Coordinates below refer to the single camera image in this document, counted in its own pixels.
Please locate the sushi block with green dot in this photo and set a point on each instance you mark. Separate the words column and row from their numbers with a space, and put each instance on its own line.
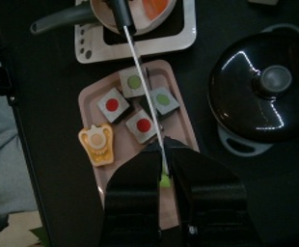
column 165, row 100
column 133, row 82

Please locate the small green toy piece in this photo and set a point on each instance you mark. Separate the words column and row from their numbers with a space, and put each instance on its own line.
column 166, row 180

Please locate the pink serving tray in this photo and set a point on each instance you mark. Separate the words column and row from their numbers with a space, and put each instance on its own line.
column 90, row 112

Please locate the sushi block with red dot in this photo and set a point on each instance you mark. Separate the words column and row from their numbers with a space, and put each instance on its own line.
column 112, row 104
column 143, row 125

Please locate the white toy pot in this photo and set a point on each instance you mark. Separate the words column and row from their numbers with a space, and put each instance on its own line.
column 242, row 150

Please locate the orange toy food in pan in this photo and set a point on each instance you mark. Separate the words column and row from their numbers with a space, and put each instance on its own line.
column 154, row 8

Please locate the black pot lid grey knob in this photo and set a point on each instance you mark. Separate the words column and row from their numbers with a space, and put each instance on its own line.
column 251, row 96

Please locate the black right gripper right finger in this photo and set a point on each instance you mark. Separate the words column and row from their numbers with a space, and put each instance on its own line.
column 213, row 199

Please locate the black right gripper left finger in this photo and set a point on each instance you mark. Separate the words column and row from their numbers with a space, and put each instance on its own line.
column 135, row 199

